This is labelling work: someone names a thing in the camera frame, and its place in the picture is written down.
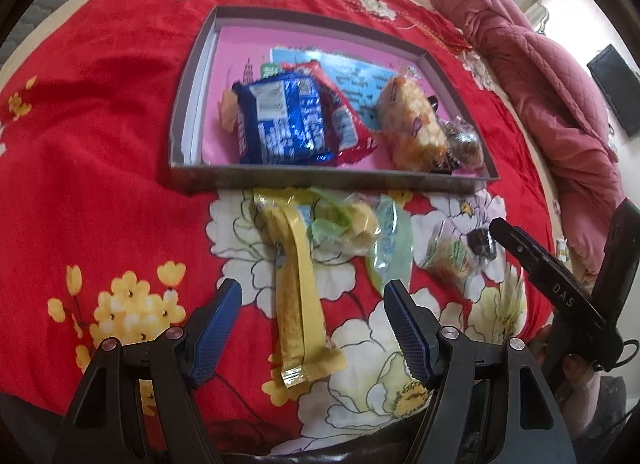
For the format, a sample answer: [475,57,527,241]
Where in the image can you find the clear packet brown snack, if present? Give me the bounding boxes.
[430,94,488,175]
[465,228,497,262]

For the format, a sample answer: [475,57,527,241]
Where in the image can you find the red snack packet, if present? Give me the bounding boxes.
[277,59,381,166]

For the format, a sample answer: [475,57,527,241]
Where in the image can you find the green clear packet yellow snack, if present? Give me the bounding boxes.
[307,187,381,255]

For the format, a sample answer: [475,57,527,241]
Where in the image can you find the grey cardboard box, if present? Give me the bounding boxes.
[167,5,501,196]

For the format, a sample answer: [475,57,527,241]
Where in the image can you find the light green snack packet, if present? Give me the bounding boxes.
[365,194,416,295]

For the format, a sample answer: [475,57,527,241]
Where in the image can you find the red floral blanket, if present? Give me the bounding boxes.
[0,0,556,455]

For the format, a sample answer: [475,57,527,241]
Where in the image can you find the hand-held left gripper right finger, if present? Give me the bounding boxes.
[382,279,576,464]

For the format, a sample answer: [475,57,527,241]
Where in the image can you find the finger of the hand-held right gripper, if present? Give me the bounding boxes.
[489,217,602,336]
[595,198,640,325]

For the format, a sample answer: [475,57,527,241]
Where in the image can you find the pink quilt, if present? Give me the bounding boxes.
[425,0,626,275]

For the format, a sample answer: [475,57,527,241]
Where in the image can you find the pink book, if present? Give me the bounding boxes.
[200,24,481,171]

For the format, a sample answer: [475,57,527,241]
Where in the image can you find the blue snack packet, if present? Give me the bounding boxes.
[232,72,341,165]

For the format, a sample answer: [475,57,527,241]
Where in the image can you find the orange bread packet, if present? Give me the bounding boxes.
[375,73,451,172]

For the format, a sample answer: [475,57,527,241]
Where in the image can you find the person's right hand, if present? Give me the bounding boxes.
[530,324,606,425]

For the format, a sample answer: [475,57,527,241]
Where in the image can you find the clear packet green label biscuit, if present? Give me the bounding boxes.
[417,221,476,291]

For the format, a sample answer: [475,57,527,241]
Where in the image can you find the long yellow snack packet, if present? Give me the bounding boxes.
[252,189,347,389]

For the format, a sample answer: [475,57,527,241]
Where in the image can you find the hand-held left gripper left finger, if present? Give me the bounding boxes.
[52,278,244,464]

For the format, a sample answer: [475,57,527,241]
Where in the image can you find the black television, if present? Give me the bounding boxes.
[587,44,640,137]

